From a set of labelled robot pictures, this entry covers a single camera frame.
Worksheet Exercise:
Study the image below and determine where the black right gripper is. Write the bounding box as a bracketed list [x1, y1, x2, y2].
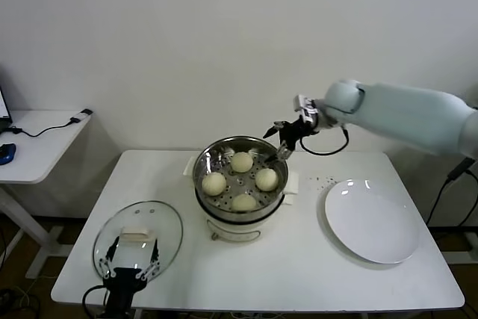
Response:
[263, 119, 318, 163]

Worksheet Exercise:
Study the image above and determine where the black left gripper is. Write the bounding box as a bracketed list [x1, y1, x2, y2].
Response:
[99, 235, 161, 319]

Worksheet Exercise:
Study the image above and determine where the white steamed baozi bun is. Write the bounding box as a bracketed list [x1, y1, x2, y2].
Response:
[201, 172, 228, 197]
[230, 151, 254, 173]
[254, 168, 279, 191]
[231, 193, 258, 212]

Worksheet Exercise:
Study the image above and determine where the glass pot lid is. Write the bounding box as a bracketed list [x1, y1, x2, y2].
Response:
[92, 199, 184, 288]

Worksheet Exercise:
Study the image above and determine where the stainless steel steamer basket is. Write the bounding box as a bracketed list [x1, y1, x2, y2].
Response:
[182, 134, 302, 221]

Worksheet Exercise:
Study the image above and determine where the white electric cooking pot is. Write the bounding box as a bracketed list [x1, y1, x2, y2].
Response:
[193, 184, 296, 244]

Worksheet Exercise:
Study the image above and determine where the white oval plate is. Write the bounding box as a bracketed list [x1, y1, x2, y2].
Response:
[323, 179, 421, 264]

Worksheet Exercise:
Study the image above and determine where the white side desk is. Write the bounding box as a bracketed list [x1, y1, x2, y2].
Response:
[0, 110, 94, 279]

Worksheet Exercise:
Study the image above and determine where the blue computer mouse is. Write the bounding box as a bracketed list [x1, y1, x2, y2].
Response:
[0, 142, 18, 166]

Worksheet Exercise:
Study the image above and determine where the black laptop computer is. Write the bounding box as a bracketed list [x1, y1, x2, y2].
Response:
[0, 85, 13, 135]

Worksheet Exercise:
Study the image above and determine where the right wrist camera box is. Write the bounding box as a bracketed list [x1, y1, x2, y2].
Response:
[293, 94, 320, 124]

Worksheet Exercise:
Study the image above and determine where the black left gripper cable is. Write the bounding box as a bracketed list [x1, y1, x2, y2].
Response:
[81, 284, 109, 319]

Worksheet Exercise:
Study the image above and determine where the black desk cable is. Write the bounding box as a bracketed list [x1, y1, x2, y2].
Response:
[1, 119, 81, 137]

